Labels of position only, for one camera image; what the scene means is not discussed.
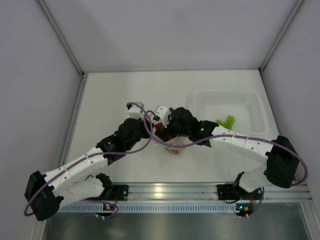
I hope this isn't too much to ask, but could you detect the clear zip top bag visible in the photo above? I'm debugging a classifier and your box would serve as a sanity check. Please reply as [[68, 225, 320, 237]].
[[154, 136, 191, 156]]

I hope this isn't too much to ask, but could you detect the green fake grapes bunch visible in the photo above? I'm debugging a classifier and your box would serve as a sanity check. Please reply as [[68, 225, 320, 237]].
[[216, 115, 236, 130]]

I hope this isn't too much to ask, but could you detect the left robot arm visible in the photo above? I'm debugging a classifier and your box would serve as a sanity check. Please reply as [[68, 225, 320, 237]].
[[24, 117, 154, 221]]

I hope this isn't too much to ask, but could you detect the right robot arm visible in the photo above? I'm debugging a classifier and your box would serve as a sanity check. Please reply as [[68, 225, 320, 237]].
[[154, 106, 300, 200]]

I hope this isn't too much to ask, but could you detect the fake watermelon slice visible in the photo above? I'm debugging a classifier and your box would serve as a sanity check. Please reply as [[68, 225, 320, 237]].
[[165, 148, 181, 155]]

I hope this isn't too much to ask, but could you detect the white perforated plastic basket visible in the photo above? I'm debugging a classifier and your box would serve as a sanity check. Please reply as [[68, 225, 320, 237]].
[[194, 90, 269, 136]]

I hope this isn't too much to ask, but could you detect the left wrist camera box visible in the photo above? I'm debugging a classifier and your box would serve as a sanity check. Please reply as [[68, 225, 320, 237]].
[[126, 102, 145, 120]]

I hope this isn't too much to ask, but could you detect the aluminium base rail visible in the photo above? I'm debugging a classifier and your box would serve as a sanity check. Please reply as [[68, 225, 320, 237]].
[[110, 182, 312, 202]]

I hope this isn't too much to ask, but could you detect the grey slotted cable duct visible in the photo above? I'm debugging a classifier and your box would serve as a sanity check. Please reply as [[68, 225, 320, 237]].
[[58, 202, 250, 214]]

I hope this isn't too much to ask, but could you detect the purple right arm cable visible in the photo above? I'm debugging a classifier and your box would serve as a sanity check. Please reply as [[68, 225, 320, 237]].
[[144, 109, 309, 186]]

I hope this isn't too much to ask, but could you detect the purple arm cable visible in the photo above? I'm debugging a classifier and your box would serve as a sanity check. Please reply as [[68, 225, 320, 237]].
[[23, 102, 157, 216], [144, 109, 309, 186]]

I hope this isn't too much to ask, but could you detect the aluminium frame post left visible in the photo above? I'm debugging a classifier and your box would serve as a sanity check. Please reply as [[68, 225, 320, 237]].
[[35, 0, 85, 77]]

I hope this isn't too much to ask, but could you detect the aluminium frame post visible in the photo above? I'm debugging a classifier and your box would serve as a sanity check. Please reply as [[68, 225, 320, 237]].
[[258, 0, 306, 74], [35, 0, 85, 77]]

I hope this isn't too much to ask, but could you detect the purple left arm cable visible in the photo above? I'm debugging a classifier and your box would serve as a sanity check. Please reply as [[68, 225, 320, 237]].
[[23, 102, 157, 216]]

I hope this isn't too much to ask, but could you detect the aluminium frame post right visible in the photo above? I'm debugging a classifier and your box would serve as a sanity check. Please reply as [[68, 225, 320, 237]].
[[258, 0, 306, 74]]

